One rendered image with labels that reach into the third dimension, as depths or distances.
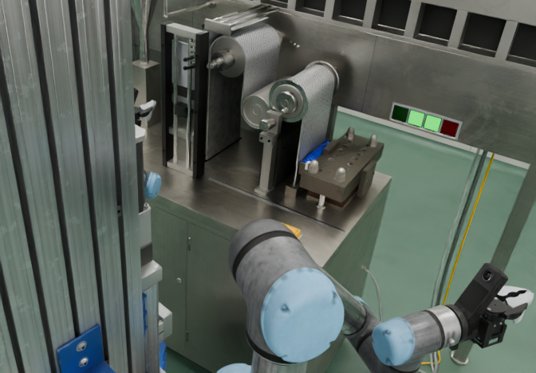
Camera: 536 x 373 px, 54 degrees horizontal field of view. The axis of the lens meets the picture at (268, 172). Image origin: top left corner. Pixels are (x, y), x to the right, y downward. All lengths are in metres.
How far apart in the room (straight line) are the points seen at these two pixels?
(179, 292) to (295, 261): 1.41
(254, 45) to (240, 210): 0.57
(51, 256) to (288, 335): 0.33
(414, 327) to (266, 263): 0.36
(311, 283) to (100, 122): 0.35
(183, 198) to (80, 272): 1.05
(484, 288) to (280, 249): 0.46
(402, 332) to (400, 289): 2.02
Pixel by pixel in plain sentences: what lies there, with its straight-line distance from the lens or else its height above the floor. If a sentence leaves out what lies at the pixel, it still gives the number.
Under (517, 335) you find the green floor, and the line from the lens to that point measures 3.03.
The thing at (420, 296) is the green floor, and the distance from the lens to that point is 3.00.
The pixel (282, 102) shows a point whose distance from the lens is 1.75.
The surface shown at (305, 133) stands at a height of 1.14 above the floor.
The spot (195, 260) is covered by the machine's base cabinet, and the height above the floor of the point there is 0.66.
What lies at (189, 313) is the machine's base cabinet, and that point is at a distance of 2.16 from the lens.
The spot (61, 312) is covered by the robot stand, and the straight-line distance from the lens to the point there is 0.84.
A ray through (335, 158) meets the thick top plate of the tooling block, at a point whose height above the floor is 1.03.
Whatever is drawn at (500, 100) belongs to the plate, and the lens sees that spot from 1.90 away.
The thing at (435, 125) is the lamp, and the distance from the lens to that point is 1.96.
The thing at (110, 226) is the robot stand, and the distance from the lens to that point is 0.81.
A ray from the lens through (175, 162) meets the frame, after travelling 1.99.
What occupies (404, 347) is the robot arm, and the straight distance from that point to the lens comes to 0.98.
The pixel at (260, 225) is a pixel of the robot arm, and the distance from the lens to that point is 0.80.
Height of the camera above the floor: 1.94
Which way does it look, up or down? 31 degrees down
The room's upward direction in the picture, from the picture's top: 6 degrees clockwise
